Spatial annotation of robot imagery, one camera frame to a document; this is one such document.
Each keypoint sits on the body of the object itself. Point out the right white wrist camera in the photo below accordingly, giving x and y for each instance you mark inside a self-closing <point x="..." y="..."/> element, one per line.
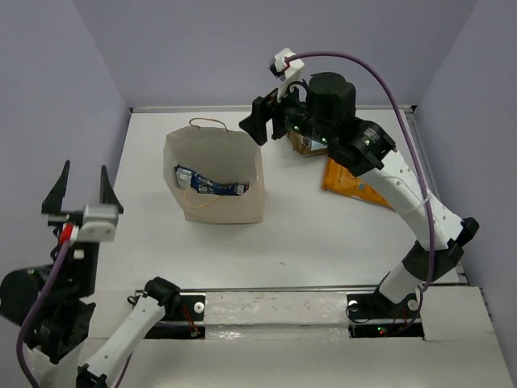
<point x="287" y="69"/>

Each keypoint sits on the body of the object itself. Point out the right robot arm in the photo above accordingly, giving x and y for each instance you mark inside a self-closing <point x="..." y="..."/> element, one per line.
<point x="323" y="109"/>

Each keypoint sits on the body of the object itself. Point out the blue snack packet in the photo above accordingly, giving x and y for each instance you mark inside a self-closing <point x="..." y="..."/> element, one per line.
<point x="210" y="184"/>

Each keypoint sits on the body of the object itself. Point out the beige paper bag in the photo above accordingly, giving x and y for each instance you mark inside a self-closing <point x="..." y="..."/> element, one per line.
<point x="222" y="156"/>

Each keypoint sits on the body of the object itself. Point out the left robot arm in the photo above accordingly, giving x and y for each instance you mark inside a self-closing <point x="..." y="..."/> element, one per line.
<point x="47" y="302"/>

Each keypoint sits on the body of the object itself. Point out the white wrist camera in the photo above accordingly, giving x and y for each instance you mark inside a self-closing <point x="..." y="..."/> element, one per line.
<point x="94" y="224"/>
<point x="287" y="69"/>

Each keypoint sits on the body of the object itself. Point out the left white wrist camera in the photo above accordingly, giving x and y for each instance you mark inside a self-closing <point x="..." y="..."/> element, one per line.
<point x="94" y="224"/>

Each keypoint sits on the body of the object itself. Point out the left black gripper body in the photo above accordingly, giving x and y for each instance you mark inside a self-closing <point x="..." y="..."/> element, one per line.
<point x="84" y="256"/>

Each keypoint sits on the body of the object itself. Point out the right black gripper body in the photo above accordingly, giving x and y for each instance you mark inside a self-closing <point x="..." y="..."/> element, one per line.
<point x="296" y="112"/>

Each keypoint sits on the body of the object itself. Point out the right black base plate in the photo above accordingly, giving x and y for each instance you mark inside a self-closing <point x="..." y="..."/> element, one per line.
<point x="367" y="322"/>

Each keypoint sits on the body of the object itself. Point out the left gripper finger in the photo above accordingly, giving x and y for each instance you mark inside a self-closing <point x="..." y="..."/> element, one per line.
<point x="53" y="201"/>
<point x="107" y="194"/>

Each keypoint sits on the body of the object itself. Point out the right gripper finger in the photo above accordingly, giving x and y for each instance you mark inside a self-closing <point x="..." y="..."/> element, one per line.
<point x="278" y="126"/>
<point x="255" y="124"/>

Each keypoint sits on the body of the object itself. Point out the white front board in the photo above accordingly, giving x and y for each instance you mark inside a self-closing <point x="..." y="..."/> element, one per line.
<point x="301" y="338"/>

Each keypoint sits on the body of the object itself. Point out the brown snack packet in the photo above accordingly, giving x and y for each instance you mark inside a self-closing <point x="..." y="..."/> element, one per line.
<point x="305" y="146"/>

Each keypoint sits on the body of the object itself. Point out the orange snack packet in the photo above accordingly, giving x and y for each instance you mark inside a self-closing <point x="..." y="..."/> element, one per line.
<point x="339" y="180"/>

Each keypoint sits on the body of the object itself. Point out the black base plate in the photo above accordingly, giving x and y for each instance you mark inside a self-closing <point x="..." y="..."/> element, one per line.
<point x="185" y="323"/>
<point x="367" y="322"/>

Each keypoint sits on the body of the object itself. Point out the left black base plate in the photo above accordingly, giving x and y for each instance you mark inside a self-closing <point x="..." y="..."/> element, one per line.
<point x="185" y="323"/>

